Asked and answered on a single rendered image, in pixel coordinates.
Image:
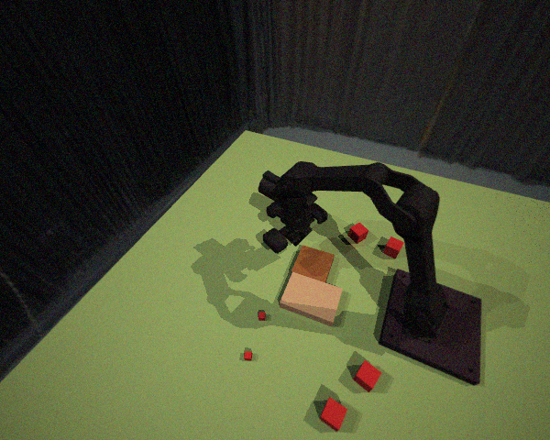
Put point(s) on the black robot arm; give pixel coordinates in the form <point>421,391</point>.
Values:
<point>412,217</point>

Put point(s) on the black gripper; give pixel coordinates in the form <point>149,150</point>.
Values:
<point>296,229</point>

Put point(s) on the tan rectangular board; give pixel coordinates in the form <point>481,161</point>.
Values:
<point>311,298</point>

